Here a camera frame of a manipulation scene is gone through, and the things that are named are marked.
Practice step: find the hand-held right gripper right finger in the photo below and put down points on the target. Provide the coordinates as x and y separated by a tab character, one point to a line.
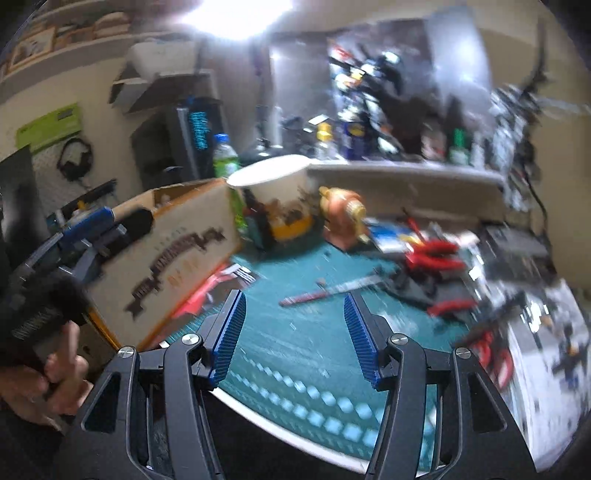
360	337

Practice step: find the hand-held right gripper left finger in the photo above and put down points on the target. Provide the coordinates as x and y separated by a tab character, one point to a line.
228	332

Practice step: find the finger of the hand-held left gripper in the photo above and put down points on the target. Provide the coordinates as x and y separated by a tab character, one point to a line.
106	251
90	221

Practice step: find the black cylindrical object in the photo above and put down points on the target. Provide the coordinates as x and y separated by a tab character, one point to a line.
134	224

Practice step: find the brown cardboard box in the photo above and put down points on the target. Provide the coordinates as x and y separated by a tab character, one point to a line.
184	258

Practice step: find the person's left hand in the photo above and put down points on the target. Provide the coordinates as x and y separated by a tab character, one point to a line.
60	383

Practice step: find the black and red booklet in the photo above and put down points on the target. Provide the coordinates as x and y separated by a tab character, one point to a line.
203	295

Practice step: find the green cutting mat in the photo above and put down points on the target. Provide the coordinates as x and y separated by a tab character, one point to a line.
300	332

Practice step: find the red and silver craft knife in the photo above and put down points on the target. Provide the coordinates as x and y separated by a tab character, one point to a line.
318	291

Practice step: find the black headphones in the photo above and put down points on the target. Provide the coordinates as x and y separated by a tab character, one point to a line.
74	159

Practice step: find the black computer tower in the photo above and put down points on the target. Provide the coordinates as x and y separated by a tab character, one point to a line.
157	147

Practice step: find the green box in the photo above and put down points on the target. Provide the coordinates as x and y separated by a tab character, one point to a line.
51	127

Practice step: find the blue parts packet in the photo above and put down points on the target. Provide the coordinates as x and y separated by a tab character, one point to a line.
385	235

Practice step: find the orange crank pencil sharpener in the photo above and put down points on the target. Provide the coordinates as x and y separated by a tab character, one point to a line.
344	217

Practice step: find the red scissors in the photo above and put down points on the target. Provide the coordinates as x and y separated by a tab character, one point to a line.
496	355

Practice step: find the green drink plastic bottle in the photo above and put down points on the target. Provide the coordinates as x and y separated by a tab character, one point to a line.
225	159

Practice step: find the white paper bucket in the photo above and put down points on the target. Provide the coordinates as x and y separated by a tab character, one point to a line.
272	180

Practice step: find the white shelf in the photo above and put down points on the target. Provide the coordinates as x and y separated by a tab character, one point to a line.
406	175

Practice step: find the black box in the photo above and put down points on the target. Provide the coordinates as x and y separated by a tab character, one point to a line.
512	244

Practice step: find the white storage box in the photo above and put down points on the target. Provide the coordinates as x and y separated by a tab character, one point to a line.
161	57

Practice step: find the blue and yellow spray can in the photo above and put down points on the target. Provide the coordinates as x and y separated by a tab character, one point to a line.
354	141

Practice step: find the clear bottle with yellow cap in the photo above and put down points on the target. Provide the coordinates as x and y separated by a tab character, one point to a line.
324	143

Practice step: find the printed instruction manual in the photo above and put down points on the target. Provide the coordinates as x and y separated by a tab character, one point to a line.
549	392

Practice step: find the brown glass bottle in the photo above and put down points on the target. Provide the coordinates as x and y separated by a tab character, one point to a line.
431	143

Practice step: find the green cap bottle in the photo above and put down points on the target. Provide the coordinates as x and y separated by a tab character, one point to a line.
460	150

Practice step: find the white robot model figure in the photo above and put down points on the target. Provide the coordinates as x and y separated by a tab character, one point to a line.
369	92

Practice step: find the ceiling light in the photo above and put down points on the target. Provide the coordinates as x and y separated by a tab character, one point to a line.
235	14

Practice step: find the silver winged model figure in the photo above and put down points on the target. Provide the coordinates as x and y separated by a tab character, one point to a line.
521	120

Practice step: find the wooden wall shelf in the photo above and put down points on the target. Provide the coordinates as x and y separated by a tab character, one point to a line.
171	90

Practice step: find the long wall shelf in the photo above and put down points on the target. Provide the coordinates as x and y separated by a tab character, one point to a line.
60	50

